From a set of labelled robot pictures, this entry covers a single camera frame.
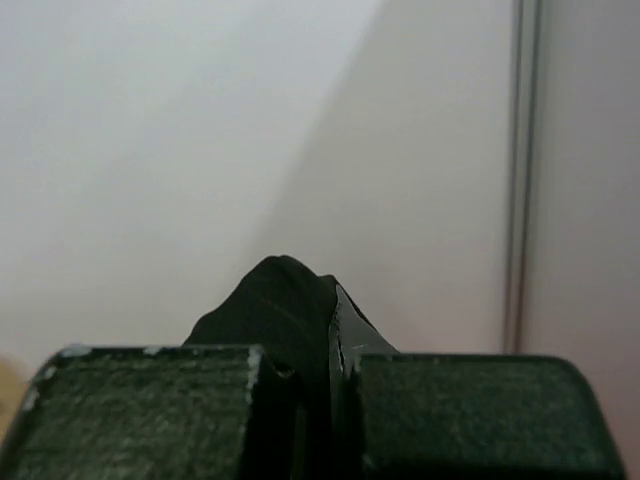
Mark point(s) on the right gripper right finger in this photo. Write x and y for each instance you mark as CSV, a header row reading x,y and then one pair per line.
x,y
459,416

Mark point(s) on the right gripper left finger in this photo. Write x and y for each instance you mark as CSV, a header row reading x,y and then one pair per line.
x,y
154,412

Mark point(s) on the black shorts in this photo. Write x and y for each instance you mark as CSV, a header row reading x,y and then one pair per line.
x,y
308,324

